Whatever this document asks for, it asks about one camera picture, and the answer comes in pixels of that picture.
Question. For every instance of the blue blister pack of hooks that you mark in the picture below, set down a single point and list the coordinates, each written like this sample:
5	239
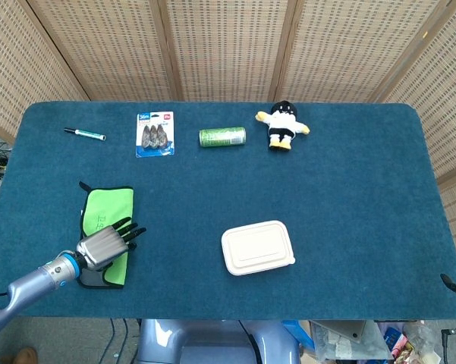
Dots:
155	136

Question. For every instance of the blue grey robot torso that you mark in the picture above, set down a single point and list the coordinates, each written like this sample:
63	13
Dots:
212	343

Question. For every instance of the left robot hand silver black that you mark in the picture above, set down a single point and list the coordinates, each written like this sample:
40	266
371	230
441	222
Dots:
102	248

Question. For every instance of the bamboo folding screen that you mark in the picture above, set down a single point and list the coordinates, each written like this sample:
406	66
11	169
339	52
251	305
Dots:
227	45

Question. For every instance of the clear plastic storage bin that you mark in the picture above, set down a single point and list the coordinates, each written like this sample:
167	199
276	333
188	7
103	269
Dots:
345	341

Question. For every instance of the marker pen green white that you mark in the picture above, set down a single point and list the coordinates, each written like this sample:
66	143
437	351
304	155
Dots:
84	133

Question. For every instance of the white lidded food container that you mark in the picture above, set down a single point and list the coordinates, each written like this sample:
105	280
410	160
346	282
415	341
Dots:
258	248

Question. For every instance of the blue carpet table cover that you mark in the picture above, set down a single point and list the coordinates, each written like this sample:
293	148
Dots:
326	189

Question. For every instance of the grey and green cloth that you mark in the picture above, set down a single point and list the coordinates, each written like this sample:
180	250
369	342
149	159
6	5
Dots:
106	204

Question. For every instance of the brown shoe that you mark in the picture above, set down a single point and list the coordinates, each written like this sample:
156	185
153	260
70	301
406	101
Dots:
26	356

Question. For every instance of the colourful snack packets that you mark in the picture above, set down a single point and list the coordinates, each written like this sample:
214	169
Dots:
396	341

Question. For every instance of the penguin plush toy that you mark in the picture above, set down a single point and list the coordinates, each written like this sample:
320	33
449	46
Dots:
282	123

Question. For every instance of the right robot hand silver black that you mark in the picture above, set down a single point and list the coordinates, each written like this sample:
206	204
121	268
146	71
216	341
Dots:
455	285

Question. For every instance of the green drink can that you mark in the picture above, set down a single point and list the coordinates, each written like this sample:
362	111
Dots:
223	137

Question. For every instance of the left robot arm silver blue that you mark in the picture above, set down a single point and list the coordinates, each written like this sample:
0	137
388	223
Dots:
30	282

